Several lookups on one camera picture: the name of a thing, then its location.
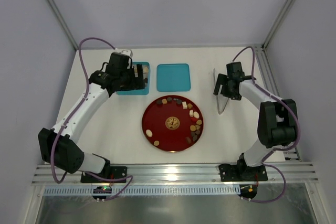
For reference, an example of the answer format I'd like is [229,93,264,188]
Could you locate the metal tongs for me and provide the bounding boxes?
[213,68,229,115]

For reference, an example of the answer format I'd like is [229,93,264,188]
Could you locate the teal chocolate box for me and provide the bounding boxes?
[117,61,151,95]

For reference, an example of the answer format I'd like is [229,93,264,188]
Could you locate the teal box lid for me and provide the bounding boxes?
[156,63,191,92]

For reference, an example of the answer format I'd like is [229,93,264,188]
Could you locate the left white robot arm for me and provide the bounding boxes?
[38,50,145,184]

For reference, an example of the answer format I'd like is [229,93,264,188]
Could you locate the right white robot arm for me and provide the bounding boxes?
[213,62,299,182]

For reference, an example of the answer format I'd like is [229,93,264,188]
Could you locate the white oval chocolate right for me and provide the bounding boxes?
[193,111,200,119]

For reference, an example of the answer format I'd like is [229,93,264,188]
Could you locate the white oval chocolate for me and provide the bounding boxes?
[146,130,153,137]
[193,111,200,119]

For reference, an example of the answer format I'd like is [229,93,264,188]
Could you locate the cream rectangular chocolate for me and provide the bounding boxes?
[182,101,188,109]

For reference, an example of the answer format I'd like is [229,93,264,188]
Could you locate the brown striped chocolate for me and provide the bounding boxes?
[186,137,192,144]

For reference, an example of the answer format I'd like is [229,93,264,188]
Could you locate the round red lacquer tray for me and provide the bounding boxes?
[141,94,205,153]

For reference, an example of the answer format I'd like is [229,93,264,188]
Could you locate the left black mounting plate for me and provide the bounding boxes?
[80,166,128,184]

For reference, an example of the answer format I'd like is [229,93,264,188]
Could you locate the black mounting plate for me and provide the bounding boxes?
[218,164,268,182]
[80,166,128,184]

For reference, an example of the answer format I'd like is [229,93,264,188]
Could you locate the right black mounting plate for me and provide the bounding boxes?
[218,164,268,182]

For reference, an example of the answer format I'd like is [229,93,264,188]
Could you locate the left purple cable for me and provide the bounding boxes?
[51,37,134,204]

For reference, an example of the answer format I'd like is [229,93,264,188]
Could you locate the purple cable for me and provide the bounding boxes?
[51,37,134,204]
[233,46,301,203]

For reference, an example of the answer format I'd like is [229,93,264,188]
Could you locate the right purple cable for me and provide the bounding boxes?
[233,46,301,203]

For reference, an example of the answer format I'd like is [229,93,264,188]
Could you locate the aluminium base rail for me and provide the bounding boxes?
[31,163,320,184]

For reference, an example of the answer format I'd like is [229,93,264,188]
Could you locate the white slotted cable duct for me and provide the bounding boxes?
[43,184,240,197]

